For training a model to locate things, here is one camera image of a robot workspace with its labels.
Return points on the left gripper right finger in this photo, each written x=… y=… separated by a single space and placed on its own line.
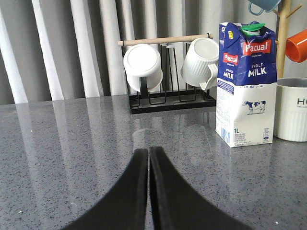
x=177 y=206

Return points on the white smiley face mug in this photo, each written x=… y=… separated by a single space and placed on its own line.
x=143 y=60

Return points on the white ribbed mug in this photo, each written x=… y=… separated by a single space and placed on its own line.
x=200 y=65

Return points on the black wire mug rack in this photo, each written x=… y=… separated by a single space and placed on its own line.
x=168 y=95

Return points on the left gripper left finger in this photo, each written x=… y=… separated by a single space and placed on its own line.
x=124 y=205

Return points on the orange enamel mug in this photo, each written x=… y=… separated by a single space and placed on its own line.
x=296 y=47

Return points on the grey white curtain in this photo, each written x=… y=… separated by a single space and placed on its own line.
x=67 y=49

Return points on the blue white milk carton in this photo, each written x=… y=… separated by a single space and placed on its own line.
x=246 y=86

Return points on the cream HOME mug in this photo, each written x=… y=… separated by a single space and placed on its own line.
x=291 y=109

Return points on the blue enamel mug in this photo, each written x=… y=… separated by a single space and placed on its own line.
x=265 y=5

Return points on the wooden mug tree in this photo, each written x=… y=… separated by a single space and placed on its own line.
x=284 y=13

